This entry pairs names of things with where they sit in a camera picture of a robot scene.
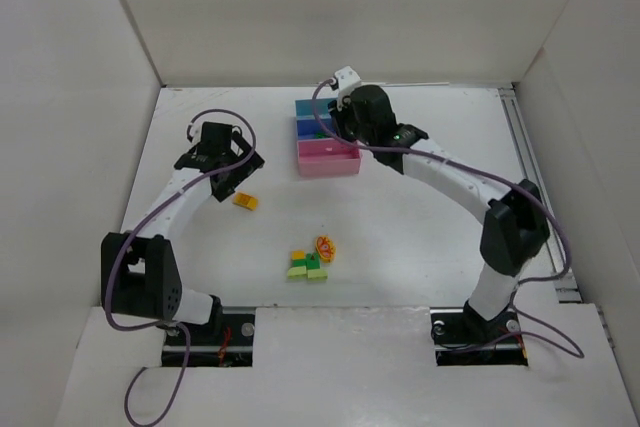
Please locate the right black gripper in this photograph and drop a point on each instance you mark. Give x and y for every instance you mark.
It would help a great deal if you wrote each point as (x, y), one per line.
(345, 123)

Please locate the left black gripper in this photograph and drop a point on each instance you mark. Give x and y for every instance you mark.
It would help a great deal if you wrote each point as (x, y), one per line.
(236, 173)

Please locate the yellow curved lego brick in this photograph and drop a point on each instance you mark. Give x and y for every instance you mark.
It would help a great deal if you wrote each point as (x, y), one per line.
(246, 201)

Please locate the yellow butterfly lego piece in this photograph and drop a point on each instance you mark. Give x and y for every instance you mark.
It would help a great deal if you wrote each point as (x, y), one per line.
(325, 248)

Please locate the green number lego brick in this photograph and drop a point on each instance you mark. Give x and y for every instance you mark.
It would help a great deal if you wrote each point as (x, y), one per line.
(312, 261)

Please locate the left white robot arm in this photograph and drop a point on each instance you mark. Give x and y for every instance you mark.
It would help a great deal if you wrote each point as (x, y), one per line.
(140, 275)

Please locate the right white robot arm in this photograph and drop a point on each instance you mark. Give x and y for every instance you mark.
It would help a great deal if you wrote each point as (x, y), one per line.
(513, 229)

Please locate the pink container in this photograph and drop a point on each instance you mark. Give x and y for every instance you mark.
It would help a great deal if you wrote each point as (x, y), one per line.
(320, 158)

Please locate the dark blue container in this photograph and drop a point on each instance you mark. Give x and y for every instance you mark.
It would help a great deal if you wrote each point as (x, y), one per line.
(307, 127)

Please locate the light blue container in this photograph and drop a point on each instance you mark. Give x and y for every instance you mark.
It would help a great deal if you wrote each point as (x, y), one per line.
(307, 108)

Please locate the green lego brick left stack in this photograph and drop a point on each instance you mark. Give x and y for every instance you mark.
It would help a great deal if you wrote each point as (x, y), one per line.
(299, 264)

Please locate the light green curved lego left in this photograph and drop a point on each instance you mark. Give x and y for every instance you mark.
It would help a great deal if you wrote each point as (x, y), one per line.
(297, 273)

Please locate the light green curved lego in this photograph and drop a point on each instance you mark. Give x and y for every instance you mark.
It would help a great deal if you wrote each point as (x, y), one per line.
(297, 273)
(317, 274)

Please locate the light green curved lego right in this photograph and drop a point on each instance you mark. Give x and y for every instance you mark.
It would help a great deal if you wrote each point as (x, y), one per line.
(317, 274)

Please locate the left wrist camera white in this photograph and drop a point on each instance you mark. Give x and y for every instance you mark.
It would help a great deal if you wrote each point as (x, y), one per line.
(194, 132)

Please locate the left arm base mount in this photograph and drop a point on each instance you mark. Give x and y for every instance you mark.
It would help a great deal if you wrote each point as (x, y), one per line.
(227, 346)

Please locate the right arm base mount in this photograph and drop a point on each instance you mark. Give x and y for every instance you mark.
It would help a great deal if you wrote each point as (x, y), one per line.
(460, 342)

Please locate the aluminium rail right side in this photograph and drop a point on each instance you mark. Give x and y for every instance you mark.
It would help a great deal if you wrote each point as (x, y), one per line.
(552, 252)

